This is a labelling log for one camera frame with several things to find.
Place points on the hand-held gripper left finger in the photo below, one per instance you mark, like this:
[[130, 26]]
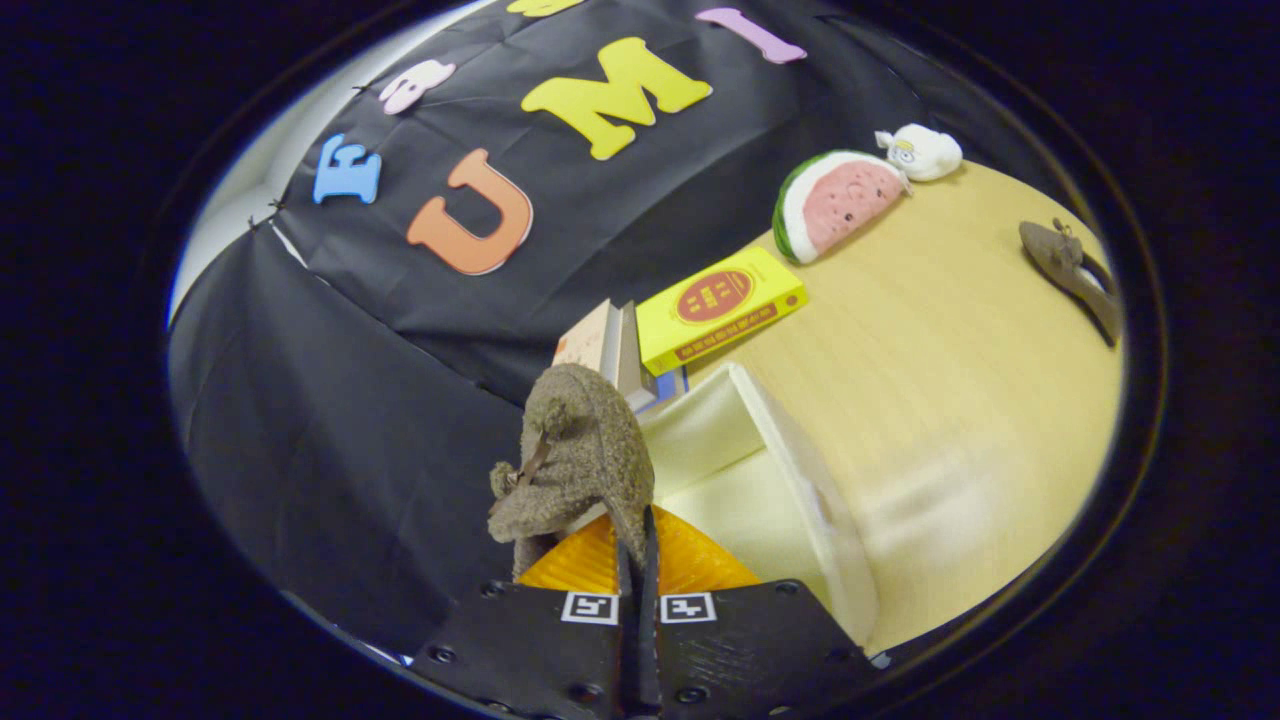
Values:
[[540, 650]]

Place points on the yellow book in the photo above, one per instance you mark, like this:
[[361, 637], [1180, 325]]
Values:
[[720, 300]]

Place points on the grey book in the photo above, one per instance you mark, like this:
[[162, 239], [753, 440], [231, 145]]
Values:
[[635, 360]]

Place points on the brown fuzzy shoe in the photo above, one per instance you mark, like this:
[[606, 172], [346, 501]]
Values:
[[1060, 255], [585, 440]]

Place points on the white plush toy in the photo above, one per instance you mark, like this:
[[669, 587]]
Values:
[[925, 152]]

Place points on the watermelon slice plush toy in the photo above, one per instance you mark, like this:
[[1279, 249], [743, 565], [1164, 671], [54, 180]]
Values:
[[840, 200]]

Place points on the cream storage box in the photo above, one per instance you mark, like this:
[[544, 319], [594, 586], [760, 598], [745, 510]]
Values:
[[740, 500]]

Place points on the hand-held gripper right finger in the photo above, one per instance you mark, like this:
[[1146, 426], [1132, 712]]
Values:
[[750, 650]]

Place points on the blue book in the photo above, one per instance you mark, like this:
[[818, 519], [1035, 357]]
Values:
[[672, 385]]

